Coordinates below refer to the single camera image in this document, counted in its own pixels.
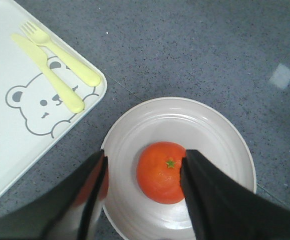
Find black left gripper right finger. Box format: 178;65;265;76
180;149;290;240

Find yellow plastic fork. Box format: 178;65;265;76
20;21;101;87

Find yellow plastic knife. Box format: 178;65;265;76
10;33;85;114

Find orange tangerine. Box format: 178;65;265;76
136;141;186;205

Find white bear print tray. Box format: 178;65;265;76
0;0;107;197

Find beige round plate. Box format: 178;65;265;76
102;97;257;240

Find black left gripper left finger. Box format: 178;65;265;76
0;150;108;240

